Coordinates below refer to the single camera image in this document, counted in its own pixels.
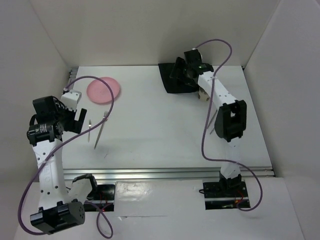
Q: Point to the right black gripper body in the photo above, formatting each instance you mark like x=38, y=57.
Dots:
x=190, y=81

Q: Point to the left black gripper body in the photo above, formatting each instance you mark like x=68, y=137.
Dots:
x=66, y=116

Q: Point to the small silver dessert fork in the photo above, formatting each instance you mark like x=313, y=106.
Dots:
x=89, y=128

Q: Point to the black cloth placemat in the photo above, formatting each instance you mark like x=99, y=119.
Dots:
x=173, y=85

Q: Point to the metal cup with brown sleeve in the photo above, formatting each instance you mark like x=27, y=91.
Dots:
x=202, y=95

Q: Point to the large silver dinner fork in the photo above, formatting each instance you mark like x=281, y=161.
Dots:
x=105, y=118

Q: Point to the pink plastic plate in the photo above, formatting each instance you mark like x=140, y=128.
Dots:
x=98, y=92

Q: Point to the silver spoon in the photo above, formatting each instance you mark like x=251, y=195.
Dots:
x=213, y=117

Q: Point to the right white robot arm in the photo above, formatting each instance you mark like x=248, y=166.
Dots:
x=230, y=117

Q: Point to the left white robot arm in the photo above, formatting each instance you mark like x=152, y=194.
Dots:
x=59, y=208

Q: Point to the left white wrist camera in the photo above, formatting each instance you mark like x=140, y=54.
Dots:
x=71, y=99

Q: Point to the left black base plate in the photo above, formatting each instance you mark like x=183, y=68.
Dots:
x=103, y=197

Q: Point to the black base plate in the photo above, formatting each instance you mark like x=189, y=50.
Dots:
x=103, y=197
x=217, y=199

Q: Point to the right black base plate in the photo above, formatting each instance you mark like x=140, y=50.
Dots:
x=217, y=199

